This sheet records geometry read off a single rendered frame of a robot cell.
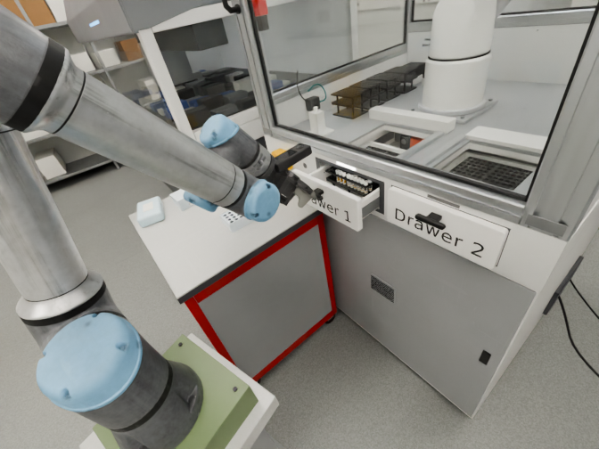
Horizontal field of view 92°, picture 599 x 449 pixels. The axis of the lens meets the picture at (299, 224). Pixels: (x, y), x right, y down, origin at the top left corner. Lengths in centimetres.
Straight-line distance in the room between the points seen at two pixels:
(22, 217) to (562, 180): 81
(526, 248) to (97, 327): 77
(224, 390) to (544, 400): 129
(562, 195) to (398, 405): 106
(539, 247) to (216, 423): 68
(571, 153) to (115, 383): 75
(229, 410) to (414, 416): 97
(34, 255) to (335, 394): 123
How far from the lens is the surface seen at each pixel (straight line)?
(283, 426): 147
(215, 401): 63
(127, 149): 40
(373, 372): 151
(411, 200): 79
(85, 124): 39
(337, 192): 83
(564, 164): 65
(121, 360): 49
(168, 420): 60
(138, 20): 143
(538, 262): 76
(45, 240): 54
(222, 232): 107
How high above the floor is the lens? 137
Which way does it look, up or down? 38 degrees down
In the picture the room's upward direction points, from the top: 12 degrees counter-clockwise
